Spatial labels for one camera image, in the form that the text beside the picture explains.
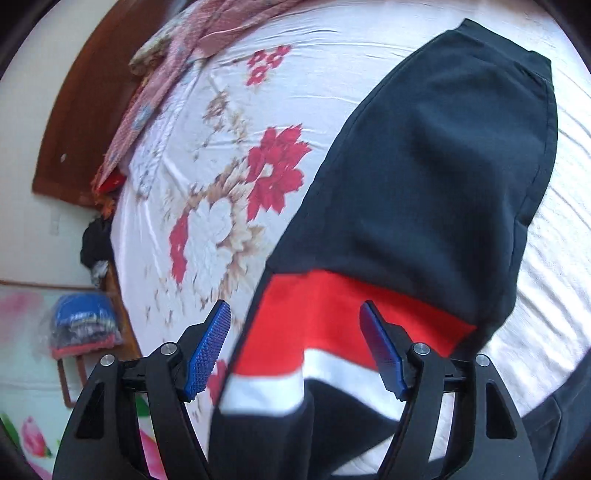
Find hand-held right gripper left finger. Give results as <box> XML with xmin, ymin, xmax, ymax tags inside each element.
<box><xmin>53</xmin><ymin>299</ymin><xmax>232</xmax><ymax>480</ymax></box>

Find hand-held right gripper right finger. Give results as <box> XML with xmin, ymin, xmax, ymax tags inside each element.
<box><xmin>359</xmin><ymin>300</ymin><xmax>541</xmax><ymax>480</ymax></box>

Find black pants with red stripe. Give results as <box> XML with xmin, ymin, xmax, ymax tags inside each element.
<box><xmin>208</xmin><ymin>17</ymin><xmax>591</xmax><ymax>480</ymax></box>

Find plastic bag with blue item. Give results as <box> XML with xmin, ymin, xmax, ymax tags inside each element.
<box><xmin>48</xmin><ymin>293</ymin><xmax>123</xmax><ymax>361</ymax></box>

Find wooden chair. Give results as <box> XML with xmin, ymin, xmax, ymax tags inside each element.
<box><xmin>58</xmin><ymin>263</ymin><xmax>139</xmax><ymax>409</ymax></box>

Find dark clothes pile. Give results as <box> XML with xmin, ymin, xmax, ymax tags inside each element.
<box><xmin>81</xmin><ymin>217</ymin><xmax>114</xmax><ymax>287</ymax></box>

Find floral wardrobe door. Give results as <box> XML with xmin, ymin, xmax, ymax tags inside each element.
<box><xmin>0</xmin><ymin>281</ymin><xmax>158</xmax><ymax>480</ymax></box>

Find light floral pillow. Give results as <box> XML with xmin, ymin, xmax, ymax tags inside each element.
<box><xmin>131</xmin><ymin>134</ymin><xmax>167</xmax><ymax>199</ymax></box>

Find red cushion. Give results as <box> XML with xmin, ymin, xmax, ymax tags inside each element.
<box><xmin>96</xmin><ymin>170</ymin><xmax>126</xmax><ymax>195</ymax></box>

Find white floral bed sheet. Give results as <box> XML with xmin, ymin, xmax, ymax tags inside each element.
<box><xmin>111</xmin><ymin>0</ymin><xmax>591</xmax><ymax>480</ymax></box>

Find wooden headboard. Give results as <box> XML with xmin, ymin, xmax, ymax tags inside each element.
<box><xmin>32</xmin><ymin>0</ymin><xmax>185</xmax><ymax>208</ymax></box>

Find pink checked quilt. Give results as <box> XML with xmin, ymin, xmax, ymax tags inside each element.
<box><xmin>92</xmin><ymin>0</ymin><xmax>305</xmax><ymax>195</ymax></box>

